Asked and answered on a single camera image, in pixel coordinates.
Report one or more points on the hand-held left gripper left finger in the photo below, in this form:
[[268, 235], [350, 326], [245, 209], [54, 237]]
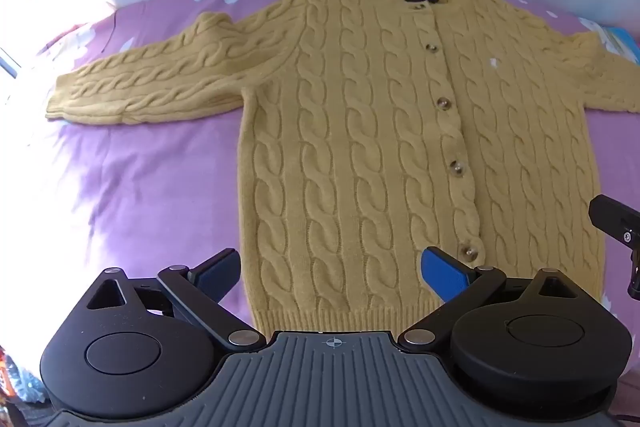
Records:
[[222, 274]]

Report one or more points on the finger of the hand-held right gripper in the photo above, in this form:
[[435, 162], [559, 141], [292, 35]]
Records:
[[617, 222]]

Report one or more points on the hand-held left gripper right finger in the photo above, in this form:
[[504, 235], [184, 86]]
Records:
[[442, 272]]

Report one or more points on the pink floral bed sheet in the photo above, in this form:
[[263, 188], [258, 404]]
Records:
[[150, 167]]

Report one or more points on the blue printed cloth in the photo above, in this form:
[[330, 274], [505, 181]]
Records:
[[622, 42]]

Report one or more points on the colourful patterned cloth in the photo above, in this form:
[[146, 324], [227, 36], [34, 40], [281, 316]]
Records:
[[17, 382]]

